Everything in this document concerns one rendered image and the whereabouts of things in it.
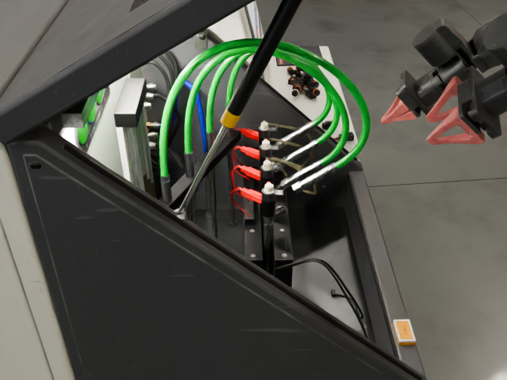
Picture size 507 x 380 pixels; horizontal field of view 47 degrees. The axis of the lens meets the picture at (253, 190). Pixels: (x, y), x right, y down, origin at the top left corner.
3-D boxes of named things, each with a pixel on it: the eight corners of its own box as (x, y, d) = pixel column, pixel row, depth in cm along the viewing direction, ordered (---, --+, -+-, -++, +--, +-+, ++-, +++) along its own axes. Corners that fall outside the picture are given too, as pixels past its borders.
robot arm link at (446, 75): (483, 77, 107) (480, 62, 111) (459, 51, 105) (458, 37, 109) (450, 98, 111) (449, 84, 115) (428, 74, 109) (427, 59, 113)
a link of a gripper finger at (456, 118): (415, 139, 87) (471, 109, 80) (415, 107, 91) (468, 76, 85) (442, 164, 89) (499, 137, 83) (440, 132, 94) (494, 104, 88)
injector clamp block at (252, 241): (290, 310, 127) (293, 258, 118) (244, 311, 127) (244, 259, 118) (281, 212, 154) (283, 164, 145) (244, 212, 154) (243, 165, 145)
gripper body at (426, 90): (397, 74, 117) (428, 51, 112) (429, 108, 120) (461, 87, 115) (397, 90, 112) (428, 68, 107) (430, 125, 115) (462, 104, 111)
